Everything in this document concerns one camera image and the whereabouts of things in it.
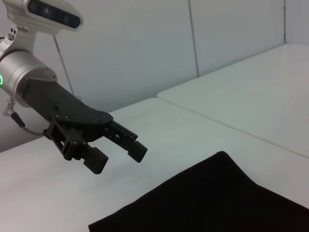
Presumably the dark left arm cable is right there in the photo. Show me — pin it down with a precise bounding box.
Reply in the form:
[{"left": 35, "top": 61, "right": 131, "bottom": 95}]
[{"left": 2, "top": 96, "right": 47, "bottom": 136}]

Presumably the thin grey camera cable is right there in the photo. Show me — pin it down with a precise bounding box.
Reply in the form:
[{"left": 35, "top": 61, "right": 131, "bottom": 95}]
[{"left": 53, "top": 35, "right": 82, "bottom": 100}]

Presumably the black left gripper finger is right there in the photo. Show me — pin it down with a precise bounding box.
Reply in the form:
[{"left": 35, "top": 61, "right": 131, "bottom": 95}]
[{"left": 103, "top": 120, "right": 148, "bottom": 163}]

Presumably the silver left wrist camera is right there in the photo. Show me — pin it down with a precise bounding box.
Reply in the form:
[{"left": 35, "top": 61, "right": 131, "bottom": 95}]
[{"left": 4, "top": 0, "right": 84, "bottom": 33}]

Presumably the black shirt with FREE print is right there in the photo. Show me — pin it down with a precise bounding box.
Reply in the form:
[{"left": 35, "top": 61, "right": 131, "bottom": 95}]
[{"left": 88, "top": 150, "right": 309, "bottom": 232}]

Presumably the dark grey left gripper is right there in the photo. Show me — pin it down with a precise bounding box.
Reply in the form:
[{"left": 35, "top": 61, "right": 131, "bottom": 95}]
[{"left": 20, "top": 77, "right": 114, "bottom": 175}]

